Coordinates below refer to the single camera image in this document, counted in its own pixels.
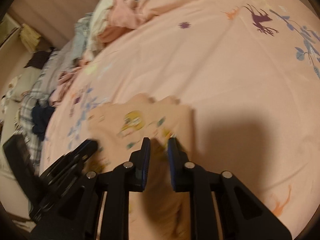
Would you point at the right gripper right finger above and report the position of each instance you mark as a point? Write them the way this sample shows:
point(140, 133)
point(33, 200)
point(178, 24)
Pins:
point(221, 206)

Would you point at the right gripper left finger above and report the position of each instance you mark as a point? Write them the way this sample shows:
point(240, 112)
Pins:
point(107, 196)

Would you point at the peach duck print garment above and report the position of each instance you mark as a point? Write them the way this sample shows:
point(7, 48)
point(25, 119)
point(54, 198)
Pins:
point(158, 212)

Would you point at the dark navy garment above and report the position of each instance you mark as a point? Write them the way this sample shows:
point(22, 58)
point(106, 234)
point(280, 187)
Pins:
point(40, 118)

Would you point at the plaid grey blanket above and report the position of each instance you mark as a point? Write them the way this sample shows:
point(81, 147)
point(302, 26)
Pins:
point(66, 60)

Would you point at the dark brown garment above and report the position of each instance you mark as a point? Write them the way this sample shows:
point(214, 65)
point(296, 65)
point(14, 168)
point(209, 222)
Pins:
point(39, 58)

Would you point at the pink floral bed sheet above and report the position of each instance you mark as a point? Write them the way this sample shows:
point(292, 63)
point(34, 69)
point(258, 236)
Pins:
point(249, 71)

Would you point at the pink crumpled garment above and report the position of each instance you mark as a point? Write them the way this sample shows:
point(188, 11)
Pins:
point(124, 15)

